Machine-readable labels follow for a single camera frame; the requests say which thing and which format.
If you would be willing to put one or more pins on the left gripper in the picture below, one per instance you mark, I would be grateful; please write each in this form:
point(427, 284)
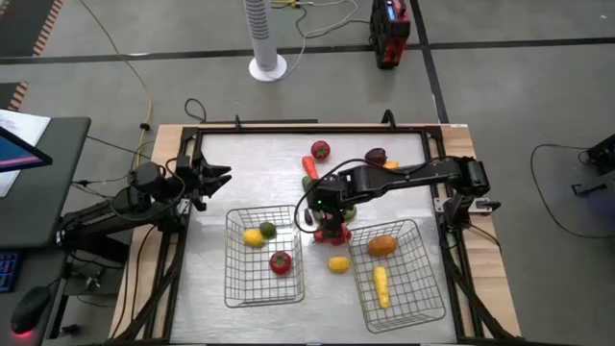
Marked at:
point(194, 178)

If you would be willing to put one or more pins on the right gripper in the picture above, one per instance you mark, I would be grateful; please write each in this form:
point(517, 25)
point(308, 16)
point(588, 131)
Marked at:
point(334, 194)

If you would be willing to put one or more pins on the red bell pepper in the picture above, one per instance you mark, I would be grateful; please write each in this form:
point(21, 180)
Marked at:
point(320, 236)
point(344, 235)

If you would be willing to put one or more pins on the light green round fruit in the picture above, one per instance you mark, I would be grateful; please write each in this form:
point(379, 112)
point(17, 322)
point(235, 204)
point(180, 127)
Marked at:
point(351, 215)

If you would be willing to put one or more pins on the small purple eggplant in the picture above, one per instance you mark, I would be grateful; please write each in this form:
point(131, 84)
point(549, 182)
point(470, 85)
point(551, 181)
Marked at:
point(308, 217)

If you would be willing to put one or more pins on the yellow lemon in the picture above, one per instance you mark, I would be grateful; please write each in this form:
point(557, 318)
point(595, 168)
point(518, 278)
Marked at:
point(339, 264)
point(253, 238)

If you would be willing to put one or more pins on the green cucumber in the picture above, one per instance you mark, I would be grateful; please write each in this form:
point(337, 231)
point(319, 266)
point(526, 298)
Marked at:
point(306, 183)

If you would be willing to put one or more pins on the orange round vegetable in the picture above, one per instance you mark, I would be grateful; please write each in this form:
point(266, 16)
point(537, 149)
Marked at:
point(382, 245)

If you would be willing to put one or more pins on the orange carrot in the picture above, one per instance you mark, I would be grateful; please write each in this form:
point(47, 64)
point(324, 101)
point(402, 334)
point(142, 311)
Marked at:
point(310, 167)

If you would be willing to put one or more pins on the dark green lime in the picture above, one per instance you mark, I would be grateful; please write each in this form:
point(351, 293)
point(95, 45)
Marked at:
point(268, 229)

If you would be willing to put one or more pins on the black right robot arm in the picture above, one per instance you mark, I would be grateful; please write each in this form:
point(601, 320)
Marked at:
point(408, 175)

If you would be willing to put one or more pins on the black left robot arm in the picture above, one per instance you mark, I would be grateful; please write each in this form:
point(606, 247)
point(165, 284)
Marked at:
point(110, 216)

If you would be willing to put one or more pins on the yellow corn cob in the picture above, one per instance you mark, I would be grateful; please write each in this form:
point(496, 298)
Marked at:
point(381, 287)

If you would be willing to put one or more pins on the small orange fruit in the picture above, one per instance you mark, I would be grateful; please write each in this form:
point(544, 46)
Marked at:
point(391, 165)

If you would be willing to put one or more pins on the white tower fan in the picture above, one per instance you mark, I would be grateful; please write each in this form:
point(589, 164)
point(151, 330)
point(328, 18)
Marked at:
point(263, 38)

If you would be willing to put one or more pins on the dark grey desk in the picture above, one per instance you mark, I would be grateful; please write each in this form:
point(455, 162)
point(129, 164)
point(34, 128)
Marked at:
point(43, 202)

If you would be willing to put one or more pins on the white paper sheet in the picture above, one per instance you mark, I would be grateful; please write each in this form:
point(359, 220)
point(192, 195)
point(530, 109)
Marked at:
point(26, 126)

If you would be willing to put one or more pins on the red black power unit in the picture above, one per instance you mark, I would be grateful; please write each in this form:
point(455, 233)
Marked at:
point(390, 38)

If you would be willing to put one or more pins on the computer monitor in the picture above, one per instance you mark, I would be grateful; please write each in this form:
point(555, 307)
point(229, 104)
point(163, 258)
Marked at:
point(17, 156)

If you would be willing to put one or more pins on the black computer mouse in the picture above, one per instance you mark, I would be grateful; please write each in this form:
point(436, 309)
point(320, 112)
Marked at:
point(30, 307)

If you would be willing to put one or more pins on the black keyboard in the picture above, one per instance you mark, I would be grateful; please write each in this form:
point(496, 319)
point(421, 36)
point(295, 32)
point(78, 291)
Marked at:
point(7, 271)

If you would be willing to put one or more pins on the black box device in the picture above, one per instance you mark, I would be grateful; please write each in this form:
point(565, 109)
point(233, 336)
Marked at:
point(603, 154)

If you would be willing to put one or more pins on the black aluminium frame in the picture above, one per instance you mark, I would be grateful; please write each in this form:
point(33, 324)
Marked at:
point(312, 130)

